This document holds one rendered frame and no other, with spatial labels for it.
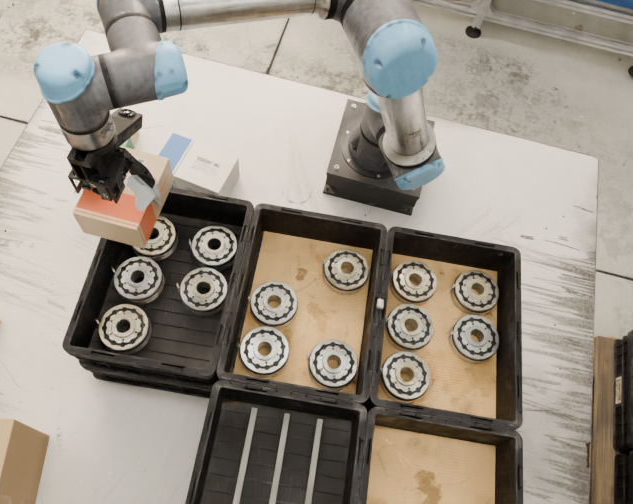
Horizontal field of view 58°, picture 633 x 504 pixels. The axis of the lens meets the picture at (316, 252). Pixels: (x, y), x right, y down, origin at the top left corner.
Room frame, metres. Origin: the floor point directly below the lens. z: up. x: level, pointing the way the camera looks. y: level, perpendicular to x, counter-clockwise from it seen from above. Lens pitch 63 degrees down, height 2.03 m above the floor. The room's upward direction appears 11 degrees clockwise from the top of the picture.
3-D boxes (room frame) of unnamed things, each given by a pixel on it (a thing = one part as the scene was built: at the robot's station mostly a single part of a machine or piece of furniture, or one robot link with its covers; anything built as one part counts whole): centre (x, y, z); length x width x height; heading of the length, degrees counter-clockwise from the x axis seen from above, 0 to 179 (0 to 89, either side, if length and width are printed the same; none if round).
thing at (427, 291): (0.56, -0.23, 0.86); 0.10 x 0.10 x 0.01
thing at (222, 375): (0.45, 0.00, 0.92); 0.40 x 0.30 x 0.02; 1
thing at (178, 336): (0.45, 0.30, 0.87); 0.40 x 0.30 x 0.11; 1
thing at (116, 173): (0.49, 0.37, 1.24); 0.09 x 0.08 x 0.12; 175
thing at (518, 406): (0.45, -0.30, 0.92); 0.40 x 0.30 x 0.02; 1
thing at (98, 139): (0.50, 0.37, 1.32); 0.08 x 0.08 x 0.05
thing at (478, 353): (0.46, -0.38, 0.86); 0.10 x 0.10 x 0.01
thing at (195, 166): (0.81, 0.35, 0.74); 0.20 x 0.12 x 0.09; 78
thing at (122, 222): (0.52, 0.37, 1.08); 0.16 x 0.12 x 0.07; 175
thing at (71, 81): (0.50, 0.37, 1.40); 0.09 x 0.08 x 0.11; 120
